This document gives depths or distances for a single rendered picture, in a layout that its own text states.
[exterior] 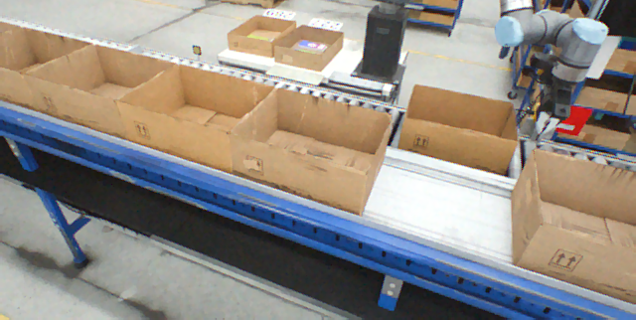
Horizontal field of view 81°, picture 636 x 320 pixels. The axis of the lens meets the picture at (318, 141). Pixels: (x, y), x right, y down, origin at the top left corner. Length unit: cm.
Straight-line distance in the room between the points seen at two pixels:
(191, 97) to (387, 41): 99
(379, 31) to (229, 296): 146
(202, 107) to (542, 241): 115
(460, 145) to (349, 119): 45
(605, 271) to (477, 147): 58
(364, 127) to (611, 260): 68
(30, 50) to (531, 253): 198
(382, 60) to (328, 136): 83
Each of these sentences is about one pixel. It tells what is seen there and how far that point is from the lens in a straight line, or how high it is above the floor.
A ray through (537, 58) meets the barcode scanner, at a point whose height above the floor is 108.
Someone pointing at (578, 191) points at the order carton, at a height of 95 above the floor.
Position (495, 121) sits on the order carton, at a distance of 171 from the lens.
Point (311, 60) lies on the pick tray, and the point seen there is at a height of 81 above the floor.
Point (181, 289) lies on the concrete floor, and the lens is 200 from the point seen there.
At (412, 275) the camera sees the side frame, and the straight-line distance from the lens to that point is 106.
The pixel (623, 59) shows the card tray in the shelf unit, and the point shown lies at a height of 100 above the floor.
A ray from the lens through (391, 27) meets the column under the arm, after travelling 191.
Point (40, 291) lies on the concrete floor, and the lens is 225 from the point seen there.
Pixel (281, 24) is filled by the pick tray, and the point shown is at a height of 81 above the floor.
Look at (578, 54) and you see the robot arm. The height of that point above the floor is 123.
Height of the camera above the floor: 163
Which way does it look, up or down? 36 degrees down
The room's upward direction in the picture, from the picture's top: 3 degrees clockwise
